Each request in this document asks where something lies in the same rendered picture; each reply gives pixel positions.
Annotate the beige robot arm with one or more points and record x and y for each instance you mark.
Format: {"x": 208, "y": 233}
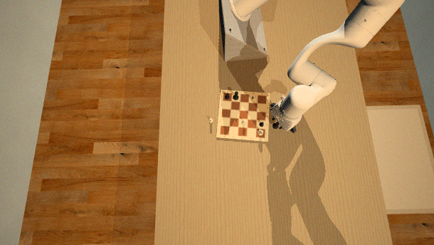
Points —
{"x": 313, "y": 83}

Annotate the brown and cream chessboard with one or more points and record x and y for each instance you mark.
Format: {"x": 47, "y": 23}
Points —
{"x": 232, "y": 112}

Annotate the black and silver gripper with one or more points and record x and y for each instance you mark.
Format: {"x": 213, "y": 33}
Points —
{"x": 285, "y": 123}

